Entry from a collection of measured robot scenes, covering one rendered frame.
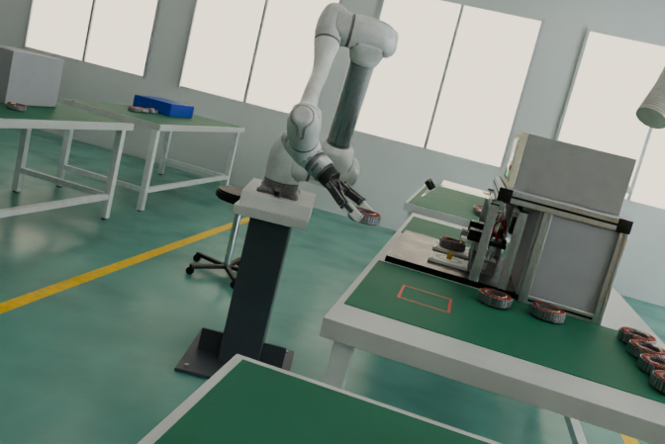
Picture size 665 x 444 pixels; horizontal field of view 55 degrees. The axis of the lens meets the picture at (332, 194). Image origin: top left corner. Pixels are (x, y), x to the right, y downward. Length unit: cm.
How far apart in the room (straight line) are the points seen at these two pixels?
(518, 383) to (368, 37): 145
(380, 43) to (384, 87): 476
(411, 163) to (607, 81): 222
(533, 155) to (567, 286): 47
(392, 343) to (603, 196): 111
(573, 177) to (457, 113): 487
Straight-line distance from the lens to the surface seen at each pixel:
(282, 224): 267
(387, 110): 724
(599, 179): 238
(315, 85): 221
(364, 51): 252
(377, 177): 727
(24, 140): 537
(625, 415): 163
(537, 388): 159
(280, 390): 117
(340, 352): 163
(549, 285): 231
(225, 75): 779
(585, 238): 230
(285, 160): 270
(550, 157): 236
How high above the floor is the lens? 126
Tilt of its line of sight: 8 degrees down
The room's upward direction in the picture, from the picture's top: 14 degrees clockwise
